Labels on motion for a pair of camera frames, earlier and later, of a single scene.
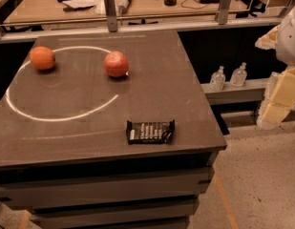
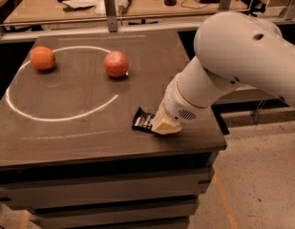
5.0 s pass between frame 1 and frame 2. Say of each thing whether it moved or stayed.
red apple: stayed
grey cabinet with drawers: stayed
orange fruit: stayed
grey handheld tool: stayed
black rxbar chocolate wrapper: moved
